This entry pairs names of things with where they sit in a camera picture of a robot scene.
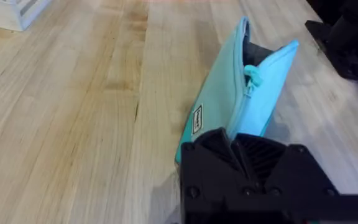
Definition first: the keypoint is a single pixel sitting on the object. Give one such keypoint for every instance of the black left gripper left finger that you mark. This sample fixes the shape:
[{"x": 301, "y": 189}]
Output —
[{"x": 207, "y": 168}]

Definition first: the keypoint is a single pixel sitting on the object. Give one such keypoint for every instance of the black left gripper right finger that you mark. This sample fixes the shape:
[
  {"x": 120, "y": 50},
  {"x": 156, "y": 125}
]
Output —
[{"x": 291, "y": 174}]

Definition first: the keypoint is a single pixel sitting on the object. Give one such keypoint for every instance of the turquoise soft zip bag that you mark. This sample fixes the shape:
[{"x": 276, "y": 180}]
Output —
[{"x": 222, "y": 93}]

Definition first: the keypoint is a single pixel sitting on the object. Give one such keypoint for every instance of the white box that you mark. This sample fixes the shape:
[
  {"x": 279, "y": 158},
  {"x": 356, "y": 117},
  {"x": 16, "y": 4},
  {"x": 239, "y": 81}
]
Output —
[{"x": 11, "y": 12}]

